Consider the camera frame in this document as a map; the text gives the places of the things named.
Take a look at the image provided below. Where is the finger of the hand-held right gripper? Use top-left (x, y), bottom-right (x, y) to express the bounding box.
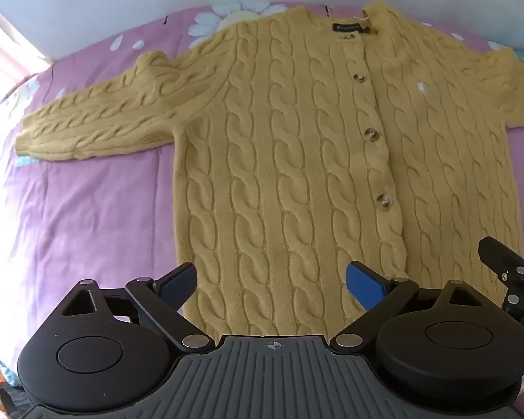
top-left (478, 236), bottom-right (524, 313)

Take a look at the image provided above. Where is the yellow cable-knit cardigan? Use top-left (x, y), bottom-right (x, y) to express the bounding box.
top-left (15, 2), bottom-right (524, 338)

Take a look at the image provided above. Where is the pink floral bed sheet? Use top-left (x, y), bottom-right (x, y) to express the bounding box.
top-left (0, 2), bottom-right (524, 402)

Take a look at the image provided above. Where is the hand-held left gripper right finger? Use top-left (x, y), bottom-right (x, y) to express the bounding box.
top-left (329, 261), bottom-right (485, 353)

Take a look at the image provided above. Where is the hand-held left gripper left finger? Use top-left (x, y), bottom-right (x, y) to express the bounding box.
top-left (61, 263), bottom-right (214, 355)

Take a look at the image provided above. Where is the bright window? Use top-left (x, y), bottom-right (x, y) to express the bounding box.
top-left (0, 0), bottom-right (51, 116)

